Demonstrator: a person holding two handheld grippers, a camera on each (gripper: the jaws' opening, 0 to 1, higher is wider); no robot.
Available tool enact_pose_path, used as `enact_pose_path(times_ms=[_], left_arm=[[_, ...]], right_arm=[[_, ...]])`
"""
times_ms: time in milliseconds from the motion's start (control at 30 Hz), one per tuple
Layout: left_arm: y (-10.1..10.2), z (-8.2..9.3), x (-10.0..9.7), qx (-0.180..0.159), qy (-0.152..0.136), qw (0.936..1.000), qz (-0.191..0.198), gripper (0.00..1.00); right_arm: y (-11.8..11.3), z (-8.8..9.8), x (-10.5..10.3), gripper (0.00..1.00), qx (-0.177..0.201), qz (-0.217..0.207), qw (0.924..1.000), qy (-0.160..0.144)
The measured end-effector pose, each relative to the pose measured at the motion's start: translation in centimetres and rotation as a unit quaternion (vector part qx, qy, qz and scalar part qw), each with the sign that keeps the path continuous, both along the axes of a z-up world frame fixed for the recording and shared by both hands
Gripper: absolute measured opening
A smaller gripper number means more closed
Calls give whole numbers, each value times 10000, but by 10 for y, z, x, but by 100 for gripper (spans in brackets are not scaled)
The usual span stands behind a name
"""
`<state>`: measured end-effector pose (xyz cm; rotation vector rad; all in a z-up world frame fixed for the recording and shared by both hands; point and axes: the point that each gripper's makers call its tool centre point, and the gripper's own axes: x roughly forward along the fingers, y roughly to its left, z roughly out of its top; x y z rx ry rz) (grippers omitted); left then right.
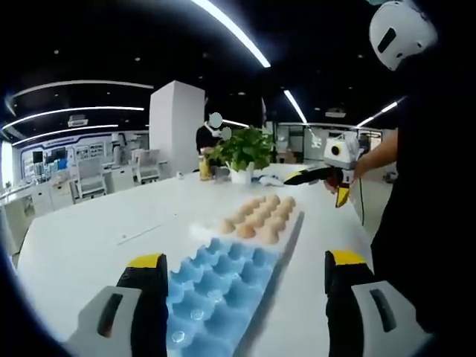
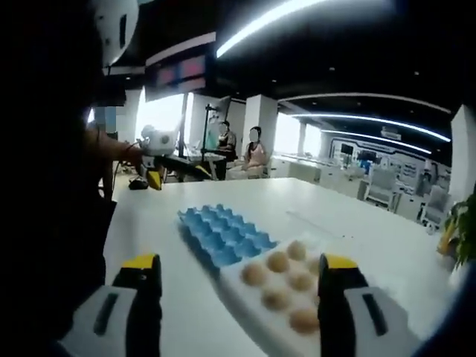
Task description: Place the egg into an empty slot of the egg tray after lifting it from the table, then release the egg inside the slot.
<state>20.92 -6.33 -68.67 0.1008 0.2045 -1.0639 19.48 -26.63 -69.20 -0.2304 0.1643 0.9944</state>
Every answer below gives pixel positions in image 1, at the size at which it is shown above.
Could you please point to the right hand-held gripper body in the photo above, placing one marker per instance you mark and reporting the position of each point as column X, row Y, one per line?
column 340, row 154

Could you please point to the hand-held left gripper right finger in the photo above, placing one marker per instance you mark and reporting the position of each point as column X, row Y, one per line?
column 372, row 316

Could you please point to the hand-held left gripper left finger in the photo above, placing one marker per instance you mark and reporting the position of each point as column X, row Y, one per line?
column 111, row 316

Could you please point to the cluster of brown eggs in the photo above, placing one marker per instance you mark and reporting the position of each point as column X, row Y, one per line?
column 260, row 219

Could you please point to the blue egg tray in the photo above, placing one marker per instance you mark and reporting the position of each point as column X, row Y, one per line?
column 215, row 294

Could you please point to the white object with blue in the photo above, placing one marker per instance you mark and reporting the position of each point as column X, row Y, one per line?
column 269, row 179

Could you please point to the short ceiling light strip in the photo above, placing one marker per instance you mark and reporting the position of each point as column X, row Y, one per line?
column 295, row 106

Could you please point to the white plant pot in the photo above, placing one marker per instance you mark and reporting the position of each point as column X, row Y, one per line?
column 241, row 175

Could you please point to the green leafy plant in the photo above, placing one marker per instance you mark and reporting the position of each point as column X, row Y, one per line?
column 245, row 147

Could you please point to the person's dark clothed body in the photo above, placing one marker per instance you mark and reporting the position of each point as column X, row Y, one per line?
column 427, row 204

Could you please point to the dark bowl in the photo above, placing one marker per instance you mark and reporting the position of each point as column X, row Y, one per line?
column 222, row 175

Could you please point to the white table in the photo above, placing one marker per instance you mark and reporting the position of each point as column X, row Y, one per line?
column 111, row 215

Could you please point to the yellow bottle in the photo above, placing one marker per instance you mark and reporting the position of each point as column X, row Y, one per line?
column 205, row 169

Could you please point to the white worn device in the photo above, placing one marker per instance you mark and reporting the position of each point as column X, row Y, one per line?
column 405, row 33

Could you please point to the white office chair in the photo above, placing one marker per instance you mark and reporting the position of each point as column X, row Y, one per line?
column 148, row 165
column 91, row 178

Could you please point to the white pillar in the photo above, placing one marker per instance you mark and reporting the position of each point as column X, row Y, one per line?
column 175, row 126

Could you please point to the long ceiling light strip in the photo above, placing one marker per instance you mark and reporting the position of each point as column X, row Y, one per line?
column 238, row 31

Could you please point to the ceiling air vent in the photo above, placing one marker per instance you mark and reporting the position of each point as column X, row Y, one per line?
column 79, row 120

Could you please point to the display wall with screens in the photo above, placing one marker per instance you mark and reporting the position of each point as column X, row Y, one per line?
column 48, row 158

